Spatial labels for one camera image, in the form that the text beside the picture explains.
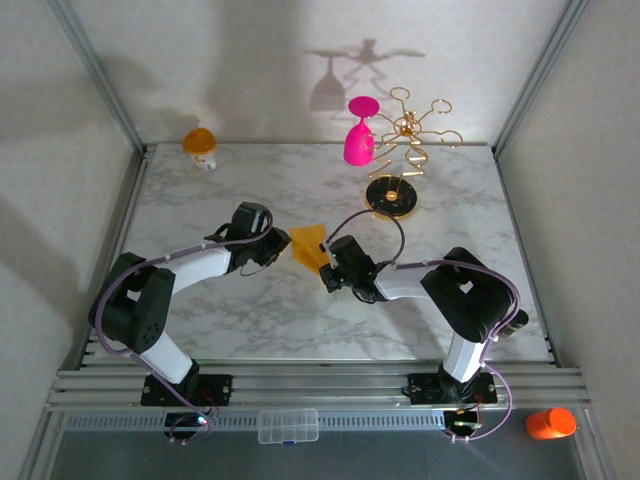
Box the clear plastic compartment box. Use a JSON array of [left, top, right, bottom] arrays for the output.
[[257, 407, 320, 445]]

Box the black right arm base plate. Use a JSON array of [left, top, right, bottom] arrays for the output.
[[407, 372, 499, 406]]

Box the orange plastic cup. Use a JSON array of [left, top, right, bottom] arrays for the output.
[[524, 407, 578, 441]]

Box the gold wire glass rack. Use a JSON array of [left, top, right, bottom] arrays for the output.
[[363, 87, 465, 222]]

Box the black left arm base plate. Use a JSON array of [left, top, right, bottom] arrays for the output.
[[140, 373, 234, 407]]

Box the aluminium frame post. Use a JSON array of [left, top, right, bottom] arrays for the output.
[[47, 0, 149, 156], [492, 0, 587, 159]]

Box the aluminium mounting rail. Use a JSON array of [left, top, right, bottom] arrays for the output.
[[44, 362, 594, 414]]

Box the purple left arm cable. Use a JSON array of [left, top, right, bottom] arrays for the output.
[[93, 206, 276, 444]]

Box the black controller box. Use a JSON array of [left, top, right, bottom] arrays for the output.
[[443, 407, 485, 444], [164, 412, 217, 446]]

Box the grey slotted cable duct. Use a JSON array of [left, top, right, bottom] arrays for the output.
[[62, 410, 449, 434]]

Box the black cylinder with gold bands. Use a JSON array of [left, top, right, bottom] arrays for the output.
[[502, 308, 530, 339]]

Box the pink wine glass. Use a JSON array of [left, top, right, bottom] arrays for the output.
[[342, 95, 381, 167]]

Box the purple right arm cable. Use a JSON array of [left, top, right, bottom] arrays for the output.
[[323, 208, 523, 444]]

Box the aluminium side rail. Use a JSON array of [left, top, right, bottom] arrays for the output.
[[492, 147, 559, 366], [74, 144, 151, 371]]

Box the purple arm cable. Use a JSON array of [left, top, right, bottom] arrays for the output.
[[93, 206, 276, 444], [323, 208, 523, 444]]

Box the white cup with orange lid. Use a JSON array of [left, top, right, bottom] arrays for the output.
[[182, 127, 219, 173]]

